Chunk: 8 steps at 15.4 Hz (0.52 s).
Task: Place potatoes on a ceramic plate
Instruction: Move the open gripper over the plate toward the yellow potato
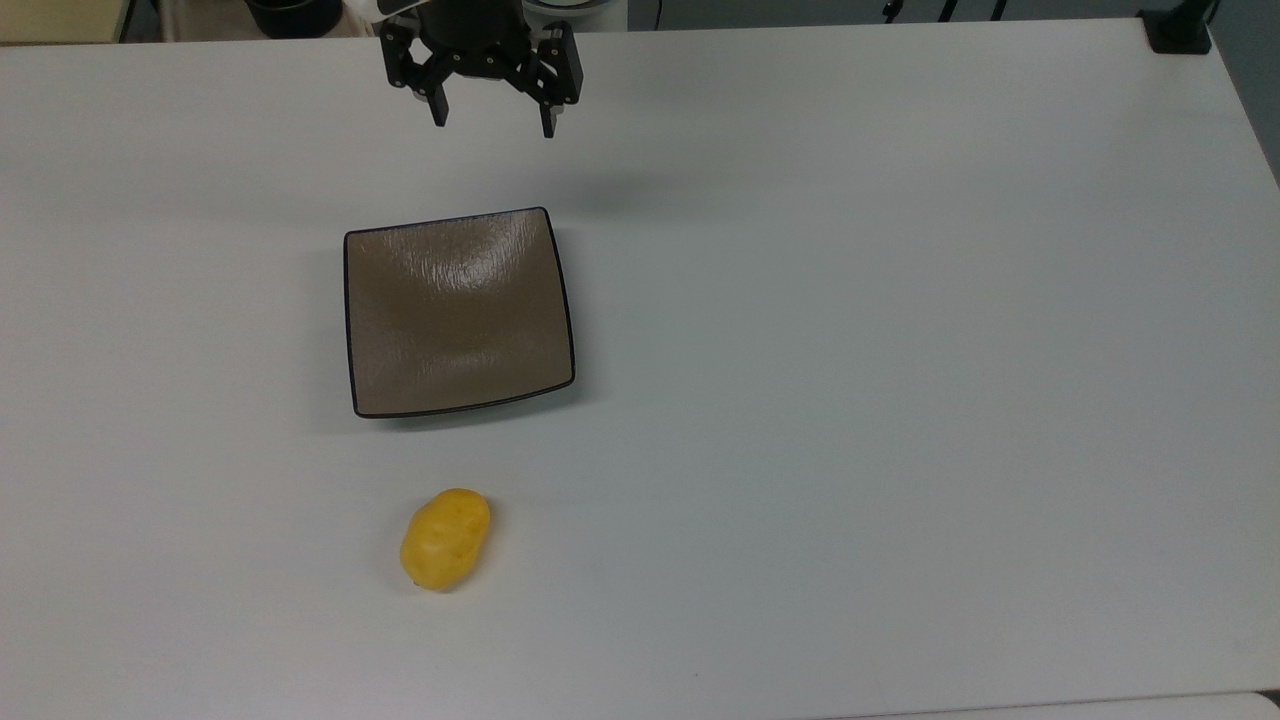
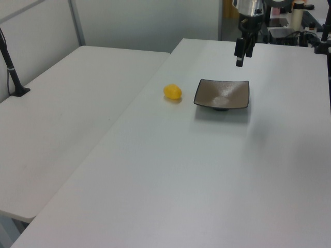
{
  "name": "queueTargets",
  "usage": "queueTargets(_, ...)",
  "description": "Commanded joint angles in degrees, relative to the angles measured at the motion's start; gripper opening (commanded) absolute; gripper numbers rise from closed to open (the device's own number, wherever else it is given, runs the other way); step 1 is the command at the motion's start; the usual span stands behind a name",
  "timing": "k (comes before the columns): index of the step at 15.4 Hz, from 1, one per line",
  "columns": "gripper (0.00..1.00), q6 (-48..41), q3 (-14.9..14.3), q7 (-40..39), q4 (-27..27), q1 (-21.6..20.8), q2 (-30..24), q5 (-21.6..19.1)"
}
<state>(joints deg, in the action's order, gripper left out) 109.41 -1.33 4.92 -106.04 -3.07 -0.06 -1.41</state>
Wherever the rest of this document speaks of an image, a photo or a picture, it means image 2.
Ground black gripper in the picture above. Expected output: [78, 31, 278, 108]
[234, 14, 263, 68]

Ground yellow potato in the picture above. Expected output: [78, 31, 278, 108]
[163, 83, 183, 101]

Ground brown square ceramic plate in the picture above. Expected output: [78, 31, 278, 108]
[193, 79, 250, 112]

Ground black box device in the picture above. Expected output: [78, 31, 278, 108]
[268, 27, 302, 46]

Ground white cylindrical roll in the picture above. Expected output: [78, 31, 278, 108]
[291, 1, 304, 29]

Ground short black clamp stand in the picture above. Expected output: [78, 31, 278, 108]
[313, 24, 331, 55]

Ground grey metal partition post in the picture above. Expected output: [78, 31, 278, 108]
[68, 0, 86, 48]

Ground black camera stand pole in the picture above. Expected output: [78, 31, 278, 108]
[0, 27, 31, 98]

